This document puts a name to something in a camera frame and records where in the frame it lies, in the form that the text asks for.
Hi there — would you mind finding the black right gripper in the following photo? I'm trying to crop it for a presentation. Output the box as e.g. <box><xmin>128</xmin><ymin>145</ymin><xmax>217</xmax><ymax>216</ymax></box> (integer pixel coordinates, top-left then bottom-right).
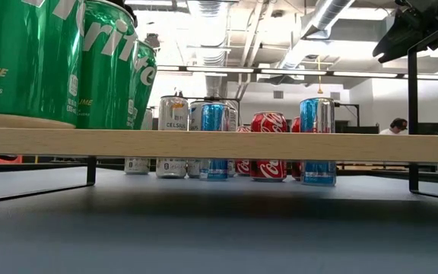
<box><xmin>372</xmin><ymin>0</ymin><xmax>438</xmax><ymax>65</ymax></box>

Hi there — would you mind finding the green Sprite soda can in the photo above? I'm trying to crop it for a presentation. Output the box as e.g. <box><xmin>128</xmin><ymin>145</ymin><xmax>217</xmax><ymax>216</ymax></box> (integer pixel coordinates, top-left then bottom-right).
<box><xmin>0</xmin><ymin>0</ymin><xmax>87</xmax><ymax>129</ymax></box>
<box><xmin>129</xmin><ymin>40</ymin><xmax>158</xmax><ymax>131</ymax></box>
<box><xmin>76</xmin><ymin>0</ymin><xmax>139</xmax><ymax>130</ymax></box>

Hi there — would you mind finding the blue silver Red Bull can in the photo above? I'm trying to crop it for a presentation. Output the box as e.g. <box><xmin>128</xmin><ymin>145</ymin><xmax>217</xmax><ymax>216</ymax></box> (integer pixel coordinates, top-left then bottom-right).
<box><xmin>299</xmin><ymin>97</ymin><xmax>337</xmax><ymax>187</ymax></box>
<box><xmin>198</xmin><ymin>102</ymin><xmax>230</xmax><ymax>181</ymax></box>

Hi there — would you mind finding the person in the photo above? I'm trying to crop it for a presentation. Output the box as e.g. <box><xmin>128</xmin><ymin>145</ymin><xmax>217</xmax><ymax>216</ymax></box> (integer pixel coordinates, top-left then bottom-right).
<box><xmin>378</xmin><ymin>117</ymin><xmax>410</xmax><ymax>135</ymax></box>

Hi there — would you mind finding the black desk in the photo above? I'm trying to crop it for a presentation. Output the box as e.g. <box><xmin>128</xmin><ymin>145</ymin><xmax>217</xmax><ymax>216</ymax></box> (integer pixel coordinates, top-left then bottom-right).
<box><xmin>335</xmin><ymin>120</ymin><xmax>380</xmax><ymax>135</ymax></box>

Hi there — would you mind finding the black desk equipment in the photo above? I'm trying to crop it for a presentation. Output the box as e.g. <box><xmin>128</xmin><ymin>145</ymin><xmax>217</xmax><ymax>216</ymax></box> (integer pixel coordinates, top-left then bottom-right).
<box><xmin>418</xmin><ymin>122</ymin><xmax>438</xmax><ymax>136</ymax></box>

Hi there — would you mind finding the large silver spiral duct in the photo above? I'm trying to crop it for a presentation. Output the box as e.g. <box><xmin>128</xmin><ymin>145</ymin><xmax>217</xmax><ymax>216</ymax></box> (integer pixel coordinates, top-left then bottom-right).
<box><xmin>278</xmin><ymin>0</ymin><xmax>357</xmax><ymax>72</ymax></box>

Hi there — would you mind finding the narrow silver spiral duct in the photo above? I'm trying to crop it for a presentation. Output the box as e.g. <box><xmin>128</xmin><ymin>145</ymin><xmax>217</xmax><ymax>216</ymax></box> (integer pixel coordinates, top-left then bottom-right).
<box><xmin>187</xmin><ymin>0</ymin><xmax>230</xmax><ymax>98</ymax></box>

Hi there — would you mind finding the black metal frame stand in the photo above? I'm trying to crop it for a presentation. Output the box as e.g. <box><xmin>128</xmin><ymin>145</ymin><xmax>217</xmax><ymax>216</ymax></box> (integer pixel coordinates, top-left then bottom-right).
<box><xmin>333</xmin><ymin>101</ymin><xmax>360</xmax><ymax>129</ymax></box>

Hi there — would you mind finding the yellow pendant cord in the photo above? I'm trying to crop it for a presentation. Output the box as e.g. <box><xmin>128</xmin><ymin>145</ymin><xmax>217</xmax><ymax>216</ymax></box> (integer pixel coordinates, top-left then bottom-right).
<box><xmin>316</xmin><ymin>56</ymin><xmax>325</xmax><ymax>95</ymax></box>

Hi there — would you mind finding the long ceiling light rail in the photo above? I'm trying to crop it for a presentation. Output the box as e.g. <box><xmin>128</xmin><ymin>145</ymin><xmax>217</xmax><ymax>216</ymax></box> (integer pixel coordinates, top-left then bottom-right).
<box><xmin>157</xmin><ymin>64</ymin><xmax>438</xmax><ymax>81</ymax></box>

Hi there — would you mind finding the wooden shelf black metal frame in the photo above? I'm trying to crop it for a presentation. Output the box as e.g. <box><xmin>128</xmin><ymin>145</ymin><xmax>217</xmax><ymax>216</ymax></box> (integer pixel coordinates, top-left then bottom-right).
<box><xmin>0</xmin><ymin>14</ymin><xmax>438</xmax><ymax>206</ymax></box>

